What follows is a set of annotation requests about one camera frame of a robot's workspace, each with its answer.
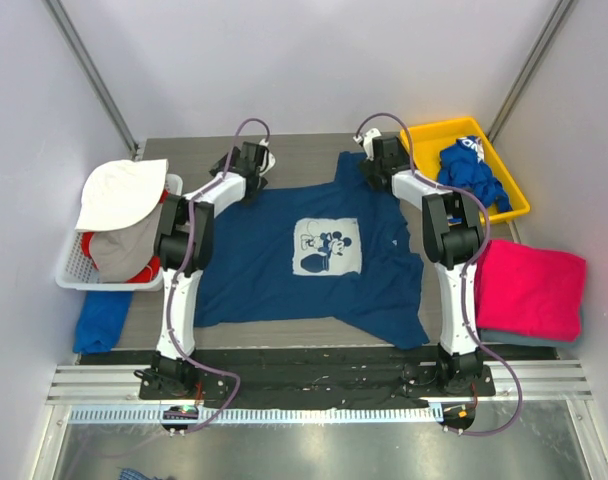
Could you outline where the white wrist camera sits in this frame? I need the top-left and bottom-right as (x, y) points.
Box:
(353, 128), (382, 160)
(259, 139), (276, 177)

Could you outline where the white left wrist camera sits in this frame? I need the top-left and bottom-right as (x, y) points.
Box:
(259, 139), (276, 177)

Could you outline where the pink folded t shirt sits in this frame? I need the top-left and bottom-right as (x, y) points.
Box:
(475, 240), (587, 342)

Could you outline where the grey folded t shirt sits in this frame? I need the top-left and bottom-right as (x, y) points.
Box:
(476, 308), (583, 348)

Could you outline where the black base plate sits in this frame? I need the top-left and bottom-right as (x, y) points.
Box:
(134, 347), (496, 410)

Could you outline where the white t shirt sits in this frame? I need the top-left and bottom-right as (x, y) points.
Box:
(75, 159), (168, 232)

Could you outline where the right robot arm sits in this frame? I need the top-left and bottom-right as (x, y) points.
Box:
(354, 129), (485, 395)

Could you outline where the blue folded t shirt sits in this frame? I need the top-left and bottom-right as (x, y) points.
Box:
(72, 291), (133, 355)

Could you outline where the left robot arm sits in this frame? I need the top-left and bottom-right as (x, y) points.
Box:
(135, 139), (275, 400)

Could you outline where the dark blue mickey t shirt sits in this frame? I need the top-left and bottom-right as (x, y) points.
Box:
(194, 152), (428, 349)

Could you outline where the slotted cable duct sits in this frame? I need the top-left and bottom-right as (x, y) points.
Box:
(69, 403), (443, 425)

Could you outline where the aluminium frame post left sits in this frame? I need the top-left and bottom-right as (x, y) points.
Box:
(43, 0), (139, 159)

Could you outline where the checkered cloth bottom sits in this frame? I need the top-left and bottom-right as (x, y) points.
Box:
(118, 468), (164, 480)

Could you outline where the white plastic laundry basket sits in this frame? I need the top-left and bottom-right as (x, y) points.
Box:
(54, 173), (184, 292)

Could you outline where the aluminium frame post right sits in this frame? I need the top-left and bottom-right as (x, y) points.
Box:
(486, 0), (577, 143)

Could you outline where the red t shirt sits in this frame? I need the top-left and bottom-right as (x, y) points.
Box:
(80, 189), (175, 285)

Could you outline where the aluminium frame post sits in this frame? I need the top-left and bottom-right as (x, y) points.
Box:
(43, 0), (139, 159)
(486, 0), (577, 143)

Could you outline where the royal blue t shirt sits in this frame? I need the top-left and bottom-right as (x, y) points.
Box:
(437, 135), (512, 213)

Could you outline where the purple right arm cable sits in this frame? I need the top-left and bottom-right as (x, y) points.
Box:
(356, 112), (524, 439)

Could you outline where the yellow plastic tray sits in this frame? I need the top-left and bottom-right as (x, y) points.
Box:
(399, 117), (530, 223)

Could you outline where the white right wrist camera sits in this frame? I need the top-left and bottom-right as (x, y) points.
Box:
(353, 128), (382, 160)

